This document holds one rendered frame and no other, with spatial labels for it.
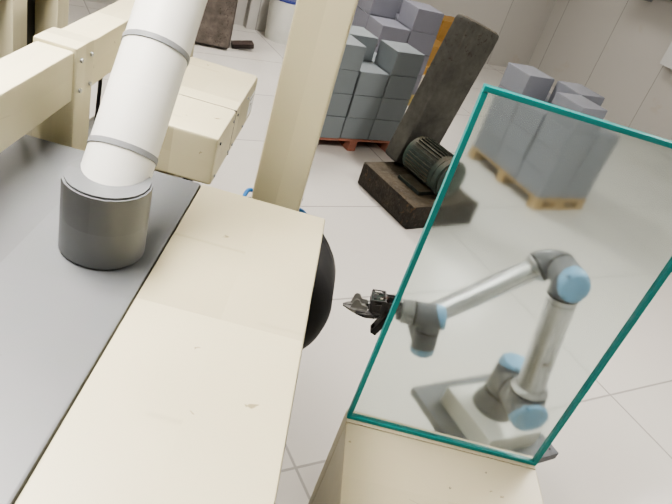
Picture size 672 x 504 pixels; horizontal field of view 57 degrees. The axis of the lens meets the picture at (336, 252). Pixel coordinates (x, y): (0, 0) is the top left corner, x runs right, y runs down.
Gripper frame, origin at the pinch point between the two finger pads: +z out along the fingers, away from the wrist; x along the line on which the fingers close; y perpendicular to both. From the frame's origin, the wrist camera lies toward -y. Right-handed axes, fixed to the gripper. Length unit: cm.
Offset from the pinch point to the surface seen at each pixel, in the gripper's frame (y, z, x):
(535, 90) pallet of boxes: -40, -184, -486
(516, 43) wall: -109, -284, -1052
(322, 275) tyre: 21.4, 10.3, 13.8
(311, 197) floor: -113, 31, -299
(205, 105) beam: 70, 53, 6
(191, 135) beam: 69, 52, 26
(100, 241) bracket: 78, 48, 96
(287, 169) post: 70, 23, 40
